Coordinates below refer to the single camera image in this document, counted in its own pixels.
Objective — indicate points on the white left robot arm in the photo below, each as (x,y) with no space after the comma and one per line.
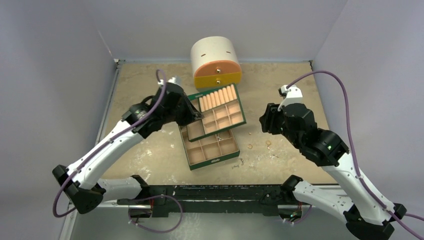
(81,181)

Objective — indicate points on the green jewelry tray insert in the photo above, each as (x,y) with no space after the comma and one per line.
(221,109)

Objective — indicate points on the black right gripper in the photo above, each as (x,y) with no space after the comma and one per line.
(276,120)

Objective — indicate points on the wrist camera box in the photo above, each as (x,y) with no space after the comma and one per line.
(175,80)
(290,94)

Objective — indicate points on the white drawer cabinet orange yellow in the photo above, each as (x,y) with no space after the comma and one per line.
(214,63)

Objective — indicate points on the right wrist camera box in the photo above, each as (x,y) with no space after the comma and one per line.
(290,94)

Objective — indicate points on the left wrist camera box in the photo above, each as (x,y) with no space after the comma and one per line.
(175,80)

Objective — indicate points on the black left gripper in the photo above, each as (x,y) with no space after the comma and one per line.
(192,113)

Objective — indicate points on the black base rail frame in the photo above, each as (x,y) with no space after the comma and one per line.
(266,199)

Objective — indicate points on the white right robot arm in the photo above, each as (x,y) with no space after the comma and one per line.
(365,212)

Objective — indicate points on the green jewelry box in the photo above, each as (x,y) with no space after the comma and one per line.
(210,150)

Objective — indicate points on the small silver earring pair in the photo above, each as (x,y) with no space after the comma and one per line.
(240,163)

